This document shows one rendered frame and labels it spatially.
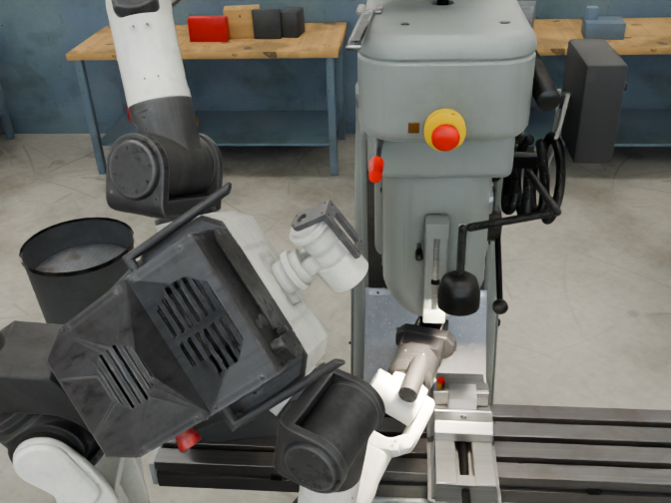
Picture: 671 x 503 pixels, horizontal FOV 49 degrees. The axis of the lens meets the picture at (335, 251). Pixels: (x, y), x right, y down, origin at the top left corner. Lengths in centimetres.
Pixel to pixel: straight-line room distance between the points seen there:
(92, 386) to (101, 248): 251
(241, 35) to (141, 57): 417
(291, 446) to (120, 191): 41
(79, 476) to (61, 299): 209
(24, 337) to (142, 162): 33
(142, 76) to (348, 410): 54
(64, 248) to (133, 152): 257
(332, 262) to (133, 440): 35
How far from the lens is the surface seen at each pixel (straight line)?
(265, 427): 174
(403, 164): 122
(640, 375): 352
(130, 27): 108
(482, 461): 161
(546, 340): 361
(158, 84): 106
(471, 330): 196
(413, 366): 135
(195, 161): 105
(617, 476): 174
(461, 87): 108
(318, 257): 102
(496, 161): 123
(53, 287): 320
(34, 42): 630
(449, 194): 129
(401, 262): 136
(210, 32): 518
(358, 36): 104
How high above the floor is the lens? 216
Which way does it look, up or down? 31 degrees down
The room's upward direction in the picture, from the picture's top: 2 degrees counter-clockwise
